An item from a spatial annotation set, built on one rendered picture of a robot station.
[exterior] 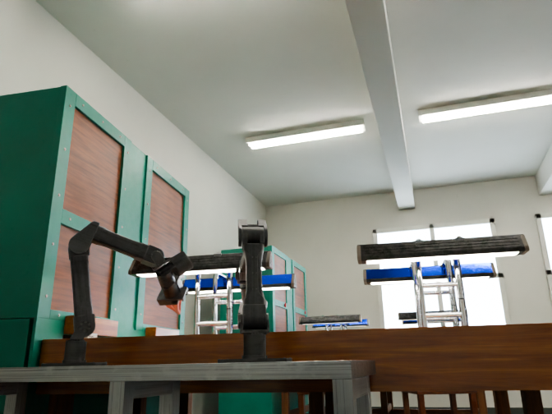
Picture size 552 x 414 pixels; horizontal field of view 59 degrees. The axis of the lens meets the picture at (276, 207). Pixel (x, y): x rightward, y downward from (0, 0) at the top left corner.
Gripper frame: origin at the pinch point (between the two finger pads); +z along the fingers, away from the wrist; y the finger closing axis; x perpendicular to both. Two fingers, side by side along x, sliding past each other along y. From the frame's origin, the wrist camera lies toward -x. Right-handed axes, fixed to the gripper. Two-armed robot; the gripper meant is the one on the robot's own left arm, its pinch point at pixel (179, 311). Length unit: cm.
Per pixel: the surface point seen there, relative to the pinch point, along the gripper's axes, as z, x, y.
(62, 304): -4.2, -2.6, 48.5
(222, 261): -0.4, -28.0, -10.4
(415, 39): -17, -267, -114
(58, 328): 0.4, 6.0, 47.2
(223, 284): 42, -64, 8
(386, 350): 1, 20, -74
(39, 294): -17, 6, 47
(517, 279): 332, -384, -241
